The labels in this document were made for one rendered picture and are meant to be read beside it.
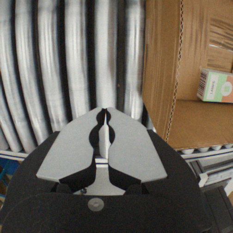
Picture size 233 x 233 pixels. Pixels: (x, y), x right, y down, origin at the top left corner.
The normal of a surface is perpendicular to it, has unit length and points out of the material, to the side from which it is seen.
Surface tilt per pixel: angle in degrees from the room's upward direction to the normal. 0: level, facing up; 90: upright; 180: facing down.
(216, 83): 0
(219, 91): 0
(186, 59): 1
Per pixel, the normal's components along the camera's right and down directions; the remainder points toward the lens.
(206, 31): -0.01, 0.49
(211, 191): -0.05, -0.87
